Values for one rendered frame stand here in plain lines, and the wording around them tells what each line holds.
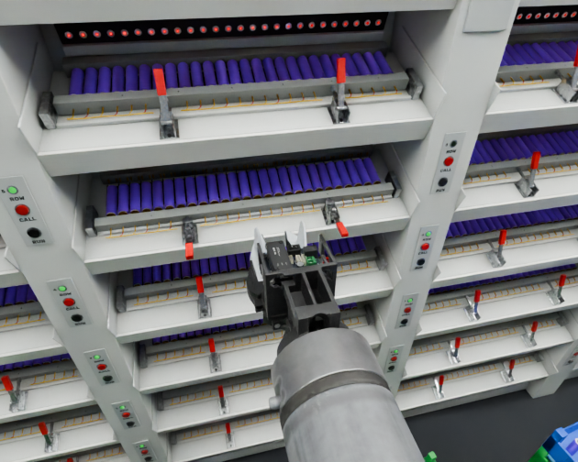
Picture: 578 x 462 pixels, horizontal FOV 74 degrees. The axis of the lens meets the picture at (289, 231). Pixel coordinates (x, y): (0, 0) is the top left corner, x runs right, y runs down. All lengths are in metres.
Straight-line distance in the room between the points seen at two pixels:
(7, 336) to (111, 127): 0.50
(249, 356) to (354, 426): 0.75
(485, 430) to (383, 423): 1.41
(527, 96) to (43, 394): 1.18
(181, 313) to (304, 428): 0.60
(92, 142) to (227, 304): 0.42
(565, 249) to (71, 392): 1.25
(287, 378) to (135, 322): 0.59
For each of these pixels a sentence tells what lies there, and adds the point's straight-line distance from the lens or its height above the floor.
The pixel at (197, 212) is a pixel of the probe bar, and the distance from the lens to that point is 0.72.
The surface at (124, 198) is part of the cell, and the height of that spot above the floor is 1.01.
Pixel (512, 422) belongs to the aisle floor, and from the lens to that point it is 1.75.
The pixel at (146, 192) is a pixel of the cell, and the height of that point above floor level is 1.01.
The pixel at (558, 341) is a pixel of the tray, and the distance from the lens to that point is 1.55.
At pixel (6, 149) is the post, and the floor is 1.16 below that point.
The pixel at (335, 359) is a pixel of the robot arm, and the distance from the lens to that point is 0.30.
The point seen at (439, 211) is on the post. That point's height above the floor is 0.96.
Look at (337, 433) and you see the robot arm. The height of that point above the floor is 1.14.
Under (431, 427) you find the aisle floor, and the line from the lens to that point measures 1.62.
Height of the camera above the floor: 1.39
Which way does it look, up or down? 37 degrees down
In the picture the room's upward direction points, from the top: straight up
